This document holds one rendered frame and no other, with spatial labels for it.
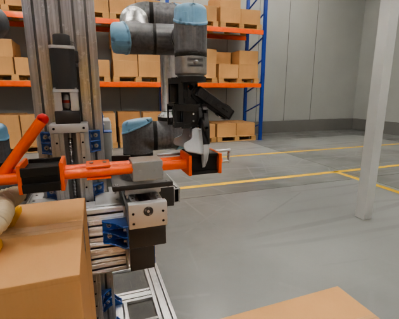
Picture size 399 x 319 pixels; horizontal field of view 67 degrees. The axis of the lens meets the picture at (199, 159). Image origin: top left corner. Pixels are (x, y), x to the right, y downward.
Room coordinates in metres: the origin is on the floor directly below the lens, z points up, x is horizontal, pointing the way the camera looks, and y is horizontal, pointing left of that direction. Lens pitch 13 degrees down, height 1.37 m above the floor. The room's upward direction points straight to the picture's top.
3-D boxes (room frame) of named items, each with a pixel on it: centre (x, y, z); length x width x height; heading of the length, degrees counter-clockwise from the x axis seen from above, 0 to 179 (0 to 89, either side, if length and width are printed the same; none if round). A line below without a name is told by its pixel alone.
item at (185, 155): (0.73, 0.00, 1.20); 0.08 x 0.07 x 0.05; 110
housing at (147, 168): (0.69, 0.13, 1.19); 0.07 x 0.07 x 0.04; 20
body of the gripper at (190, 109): (0.73, 0.03, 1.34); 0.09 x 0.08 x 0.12; 110
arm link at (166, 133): (1.20, 0.11, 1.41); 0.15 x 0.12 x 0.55; 101
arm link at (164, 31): (0.83, 0.06, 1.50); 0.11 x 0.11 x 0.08; 11
